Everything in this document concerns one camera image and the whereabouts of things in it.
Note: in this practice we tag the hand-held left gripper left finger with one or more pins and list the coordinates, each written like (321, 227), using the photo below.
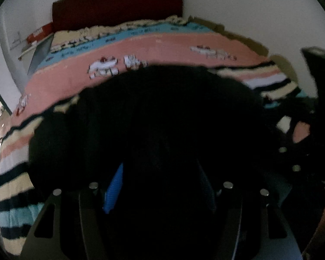
(112, 192)

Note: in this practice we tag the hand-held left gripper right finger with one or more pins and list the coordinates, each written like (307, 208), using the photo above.
(209, 192)

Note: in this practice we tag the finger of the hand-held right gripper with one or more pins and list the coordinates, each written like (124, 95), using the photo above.
(287, 140)

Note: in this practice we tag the black hooded jacket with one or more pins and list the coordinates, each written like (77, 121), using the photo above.
(151, 119)

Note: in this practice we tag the brown object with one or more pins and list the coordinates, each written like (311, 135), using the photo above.
(323, 222)

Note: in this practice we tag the olive green cloth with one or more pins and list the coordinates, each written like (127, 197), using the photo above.
(241, 39)

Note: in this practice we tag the pink striped cartoon blanket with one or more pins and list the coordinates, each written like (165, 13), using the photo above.
(165, 46)

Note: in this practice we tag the grey board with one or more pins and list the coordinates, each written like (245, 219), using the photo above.
(39, 57)

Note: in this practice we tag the red box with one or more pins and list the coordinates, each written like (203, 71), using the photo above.
(40, 33)

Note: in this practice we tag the dark red headboard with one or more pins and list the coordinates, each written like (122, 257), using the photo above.
(116, 8)

